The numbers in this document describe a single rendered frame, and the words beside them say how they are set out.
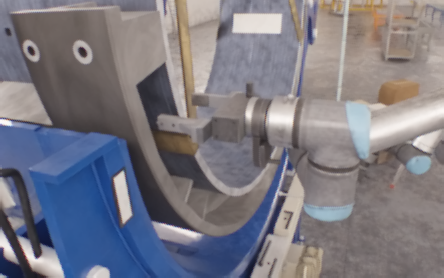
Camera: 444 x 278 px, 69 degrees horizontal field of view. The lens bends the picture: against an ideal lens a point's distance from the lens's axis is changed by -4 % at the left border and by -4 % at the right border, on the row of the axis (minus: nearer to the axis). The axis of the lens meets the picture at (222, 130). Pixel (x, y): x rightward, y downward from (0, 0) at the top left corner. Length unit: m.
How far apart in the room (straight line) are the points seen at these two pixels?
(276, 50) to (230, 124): 2.14
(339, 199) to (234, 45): 2.28
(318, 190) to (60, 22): 0.58
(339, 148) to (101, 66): 0.47
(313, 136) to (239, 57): 2.21
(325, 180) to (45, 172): 0.47
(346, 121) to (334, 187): 0.12
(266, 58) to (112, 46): 2.08
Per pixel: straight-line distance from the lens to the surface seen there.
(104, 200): 0.76
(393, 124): 0.77
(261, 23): 2.77
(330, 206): 0.62
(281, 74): 2.59
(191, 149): 0.99
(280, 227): 2.46
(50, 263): 0.86
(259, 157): 0.62
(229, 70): 2.71
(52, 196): 0.66
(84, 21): 0.71
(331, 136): 0.56
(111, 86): 0.72
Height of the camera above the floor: 2.39
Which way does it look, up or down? 24 degrees down
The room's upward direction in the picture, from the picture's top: 2 degrees counter-clockwise
